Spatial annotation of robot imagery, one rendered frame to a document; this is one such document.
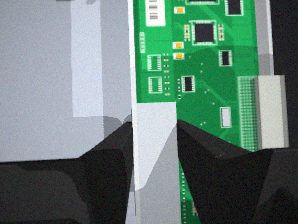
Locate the dark grey enclosure panel with vent slots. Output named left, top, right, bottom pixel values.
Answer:
left=255, top=0, right=298, bottom=147

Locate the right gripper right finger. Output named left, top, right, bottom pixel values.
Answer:
left=176, top=119, right=298, bottom=224

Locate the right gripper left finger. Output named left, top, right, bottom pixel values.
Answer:
left=0, top=121, right=134, bottom=224

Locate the green circuit board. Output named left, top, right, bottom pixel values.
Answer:
left=128, top=0, right=289, bottom=224

